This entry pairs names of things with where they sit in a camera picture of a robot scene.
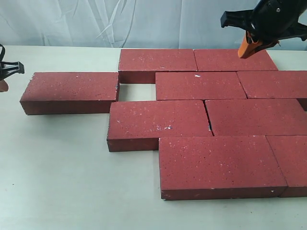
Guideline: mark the red brick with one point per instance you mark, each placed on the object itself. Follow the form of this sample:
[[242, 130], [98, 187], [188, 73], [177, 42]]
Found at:
[[198, 86], [57, 93], [138, 126], [286, 84]]

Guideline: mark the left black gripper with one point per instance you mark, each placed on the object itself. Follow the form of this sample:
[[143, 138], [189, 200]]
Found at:
[[7, 69]]

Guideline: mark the red brick top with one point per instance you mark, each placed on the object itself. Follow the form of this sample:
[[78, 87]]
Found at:
[[57, 93]]

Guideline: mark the pale blue backdrop cloth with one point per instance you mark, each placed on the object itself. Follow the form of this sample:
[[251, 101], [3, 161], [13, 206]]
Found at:
[[191, 24]]

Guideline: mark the front right base brick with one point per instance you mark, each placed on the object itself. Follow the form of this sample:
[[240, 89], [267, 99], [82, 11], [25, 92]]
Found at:
[[291, 155]]

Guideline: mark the back right base brick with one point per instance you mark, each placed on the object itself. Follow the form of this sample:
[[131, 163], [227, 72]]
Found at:
[[228, 60]]

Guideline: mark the hidden centre base brick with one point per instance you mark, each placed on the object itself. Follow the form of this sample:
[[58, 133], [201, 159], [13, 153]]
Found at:
[[266, 117]]

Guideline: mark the front left base brick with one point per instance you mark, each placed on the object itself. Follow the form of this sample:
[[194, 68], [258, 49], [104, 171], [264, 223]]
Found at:
[[199, 168]]

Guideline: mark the back left base brick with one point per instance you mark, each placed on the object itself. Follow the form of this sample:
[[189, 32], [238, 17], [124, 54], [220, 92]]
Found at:
[[139, 66]]

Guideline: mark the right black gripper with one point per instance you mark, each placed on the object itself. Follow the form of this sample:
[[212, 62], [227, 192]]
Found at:
[[268, 23]]

